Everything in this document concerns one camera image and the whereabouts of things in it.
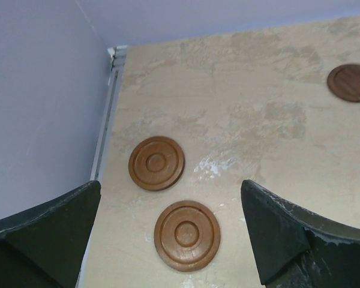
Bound dark walnut coaster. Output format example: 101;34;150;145
326;63;360;103

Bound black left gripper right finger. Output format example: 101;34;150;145
241;180;360;287

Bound aluminium table edge rail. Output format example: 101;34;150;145
76;45;128;288

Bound reddish wooden coaster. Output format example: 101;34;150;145
128;136;185;191
154;200;221;272

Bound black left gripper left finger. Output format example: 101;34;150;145
0;181;101;287

